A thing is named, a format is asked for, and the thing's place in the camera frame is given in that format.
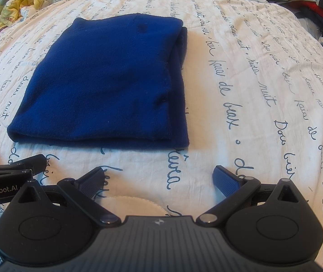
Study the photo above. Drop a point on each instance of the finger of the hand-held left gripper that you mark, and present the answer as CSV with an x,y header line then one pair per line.
x,y
34,163

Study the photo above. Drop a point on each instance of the cream round fabric patch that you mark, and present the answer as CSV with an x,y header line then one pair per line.
x,y
133,206

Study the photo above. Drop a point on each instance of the white script-printed bed sheet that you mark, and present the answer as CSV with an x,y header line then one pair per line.
x,y
235,90

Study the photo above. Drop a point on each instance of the pile of mixed clothes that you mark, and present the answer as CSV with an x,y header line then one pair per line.
x,y
305,11

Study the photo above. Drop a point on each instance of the blue beaded sweater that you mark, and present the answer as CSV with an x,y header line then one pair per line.
x,y
99,85

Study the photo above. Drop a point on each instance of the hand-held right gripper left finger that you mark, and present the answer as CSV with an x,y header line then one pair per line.
x,y
90,182

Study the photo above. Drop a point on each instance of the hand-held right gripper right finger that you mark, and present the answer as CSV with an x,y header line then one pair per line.
x,y
226,180

